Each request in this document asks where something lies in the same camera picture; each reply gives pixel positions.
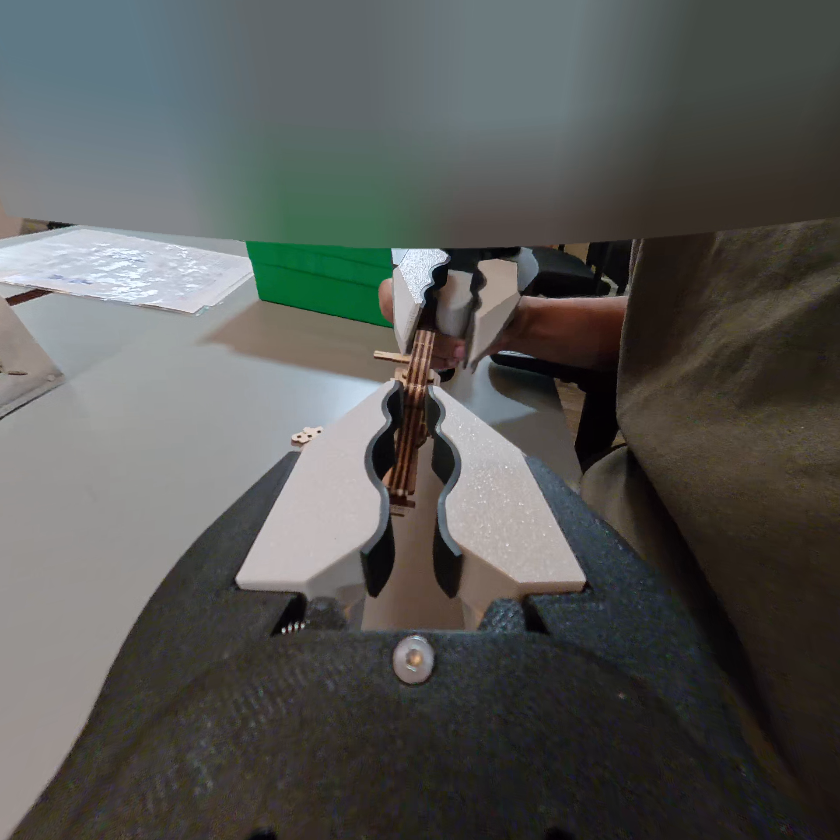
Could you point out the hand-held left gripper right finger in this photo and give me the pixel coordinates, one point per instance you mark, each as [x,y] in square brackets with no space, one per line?
[512,518]

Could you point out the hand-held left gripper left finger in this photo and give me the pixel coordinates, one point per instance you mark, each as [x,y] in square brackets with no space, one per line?
[308,518]

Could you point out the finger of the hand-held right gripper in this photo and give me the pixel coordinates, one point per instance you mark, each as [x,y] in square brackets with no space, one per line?
[410,289]
[492,321]

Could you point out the wooden piece with square holes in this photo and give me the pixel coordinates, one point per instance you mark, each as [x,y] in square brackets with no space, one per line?
[306,434]

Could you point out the layered wooden puzzle model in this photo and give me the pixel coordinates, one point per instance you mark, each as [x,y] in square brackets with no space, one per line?
[413,407]

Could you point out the person's right forearm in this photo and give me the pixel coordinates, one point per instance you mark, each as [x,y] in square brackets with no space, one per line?
[571,331]

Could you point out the grey desk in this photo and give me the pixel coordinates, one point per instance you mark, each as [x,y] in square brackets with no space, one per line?
[131,459]

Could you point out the person's right hand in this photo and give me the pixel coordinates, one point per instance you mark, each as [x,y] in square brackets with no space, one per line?
[449,358]

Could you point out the green plastic bin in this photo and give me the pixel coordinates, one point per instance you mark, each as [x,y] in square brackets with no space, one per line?
[315,282]

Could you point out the paper sheet in plastic sleeve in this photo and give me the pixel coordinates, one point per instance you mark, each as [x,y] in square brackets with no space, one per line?
[131,269]

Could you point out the puzzle instruction booklet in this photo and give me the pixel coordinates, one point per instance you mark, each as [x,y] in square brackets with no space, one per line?
[19,354]

